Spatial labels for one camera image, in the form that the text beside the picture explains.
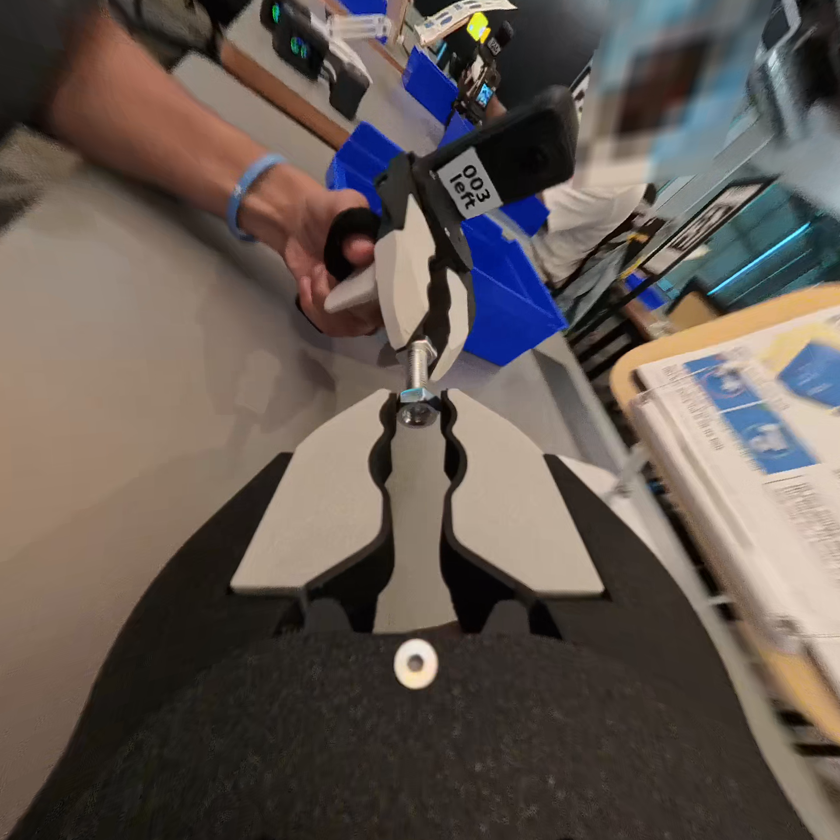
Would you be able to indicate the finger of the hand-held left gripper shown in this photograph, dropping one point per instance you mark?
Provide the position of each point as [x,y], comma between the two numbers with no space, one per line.
[407,276]
[456,322]

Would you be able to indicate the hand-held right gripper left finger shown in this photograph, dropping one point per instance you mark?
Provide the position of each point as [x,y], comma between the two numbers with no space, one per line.
[309,519]

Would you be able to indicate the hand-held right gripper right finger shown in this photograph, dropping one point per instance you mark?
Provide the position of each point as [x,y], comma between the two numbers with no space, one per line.
[525,519]

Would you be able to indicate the blue plastic bin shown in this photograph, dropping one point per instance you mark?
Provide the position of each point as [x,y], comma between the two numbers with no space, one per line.
[427,79]
[512,309]

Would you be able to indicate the silver hex nut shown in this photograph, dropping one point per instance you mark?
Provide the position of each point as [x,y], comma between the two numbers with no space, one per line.
[418,402]

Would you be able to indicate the person's left forearm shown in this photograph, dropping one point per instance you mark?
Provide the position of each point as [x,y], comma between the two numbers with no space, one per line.
[145,118]

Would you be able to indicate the grey desk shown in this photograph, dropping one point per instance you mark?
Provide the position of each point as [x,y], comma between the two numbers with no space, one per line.
[131,394]

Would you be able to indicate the person's left hand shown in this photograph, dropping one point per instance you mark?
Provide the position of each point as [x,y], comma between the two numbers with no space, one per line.
[302,236]

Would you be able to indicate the black digital timer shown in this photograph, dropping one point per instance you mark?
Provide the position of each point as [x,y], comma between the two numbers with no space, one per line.
[348,85]
[295,40]

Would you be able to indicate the blue wristband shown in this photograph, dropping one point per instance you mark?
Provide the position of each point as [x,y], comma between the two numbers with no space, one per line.
[250,190]

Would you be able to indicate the printed instruction sheet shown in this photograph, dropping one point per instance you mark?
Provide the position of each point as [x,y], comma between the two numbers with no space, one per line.
[761,460]

